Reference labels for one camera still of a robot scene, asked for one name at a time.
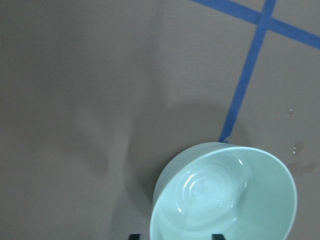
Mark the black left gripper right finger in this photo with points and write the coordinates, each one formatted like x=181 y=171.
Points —
x=218 y=237

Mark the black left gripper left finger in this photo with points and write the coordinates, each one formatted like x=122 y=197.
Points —
x=135 y=236

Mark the mint green bowl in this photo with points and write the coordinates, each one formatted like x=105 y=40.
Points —
x=241 y=192

